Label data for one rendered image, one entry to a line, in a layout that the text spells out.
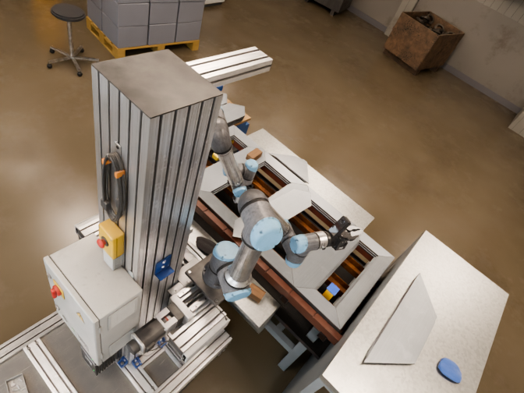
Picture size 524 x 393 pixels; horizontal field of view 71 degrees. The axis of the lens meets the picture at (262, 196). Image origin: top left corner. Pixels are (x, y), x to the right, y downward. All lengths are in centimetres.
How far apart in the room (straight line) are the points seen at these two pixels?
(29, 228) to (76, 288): 177
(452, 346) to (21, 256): 281
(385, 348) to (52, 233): 246
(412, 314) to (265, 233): 115
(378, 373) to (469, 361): 55
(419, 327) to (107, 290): 150
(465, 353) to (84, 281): 184
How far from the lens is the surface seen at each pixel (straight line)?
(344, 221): 158
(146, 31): 517
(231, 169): 181
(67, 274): 158
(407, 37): 787
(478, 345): 237
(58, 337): 259
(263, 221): 122
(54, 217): 331
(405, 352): 202
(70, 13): 467
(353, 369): 186
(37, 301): 294
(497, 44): 879
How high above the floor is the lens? 259
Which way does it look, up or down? 45 degrees down
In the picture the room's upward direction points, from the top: 23 degrees clockwise
